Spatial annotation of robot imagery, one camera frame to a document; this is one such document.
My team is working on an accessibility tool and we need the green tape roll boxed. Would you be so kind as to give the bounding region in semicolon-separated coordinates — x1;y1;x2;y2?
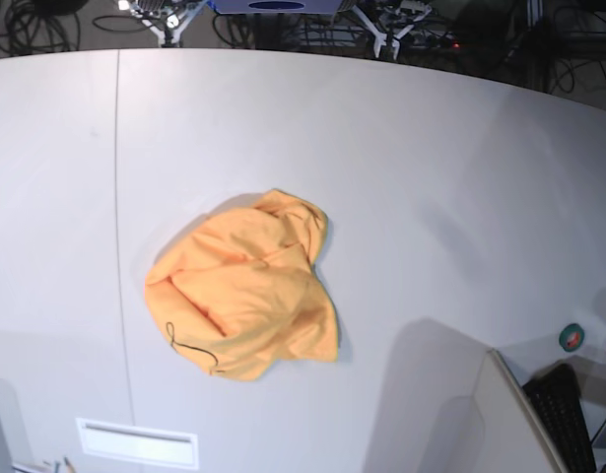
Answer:
558;323;585;353

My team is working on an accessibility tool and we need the orange t-shirt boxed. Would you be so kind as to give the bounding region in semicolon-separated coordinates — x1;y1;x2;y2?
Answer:
144;189;338;381

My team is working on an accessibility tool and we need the black keyboard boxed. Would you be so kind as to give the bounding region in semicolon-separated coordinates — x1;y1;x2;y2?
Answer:
522;364;597;473

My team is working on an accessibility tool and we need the black power strip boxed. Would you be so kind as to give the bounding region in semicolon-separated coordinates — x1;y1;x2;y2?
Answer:
400;32;460;50

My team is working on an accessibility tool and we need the white partition board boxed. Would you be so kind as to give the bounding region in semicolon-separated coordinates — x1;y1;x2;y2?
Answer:
473;350;568;473

